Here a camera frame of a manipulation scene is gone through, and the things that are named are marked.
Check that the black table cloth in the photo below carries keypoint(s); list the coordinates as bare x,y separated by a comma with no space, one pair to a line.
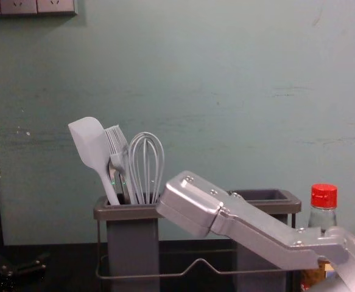
70,273

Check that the dark grey utensil rack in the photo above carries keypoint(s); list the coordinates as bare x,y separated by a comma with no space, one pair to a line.
133,243

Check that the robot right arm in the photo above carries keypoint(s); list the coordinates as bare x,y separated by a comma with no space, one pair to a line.
256,225

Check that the grey silicone whisk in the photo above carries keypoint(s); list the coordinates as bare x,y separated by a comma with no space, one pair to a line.
162,158

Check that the glass bottle with red cap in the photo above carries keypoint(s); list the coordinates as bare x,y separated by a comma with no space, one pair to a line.
324,194

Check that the white wall socket panel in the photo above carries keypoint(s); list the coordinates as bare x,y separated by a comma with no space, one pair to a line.
28,6

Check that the grey silicone spatula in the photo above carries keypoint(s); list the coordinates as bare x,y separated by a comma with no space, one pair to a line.
86,137

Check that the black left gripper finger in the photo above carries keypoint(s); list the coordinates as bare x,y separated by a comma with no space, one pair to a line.
19,267

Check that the grey silicone basting brush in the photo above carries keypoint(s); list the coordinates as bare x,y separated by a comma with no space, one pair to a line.
115,143

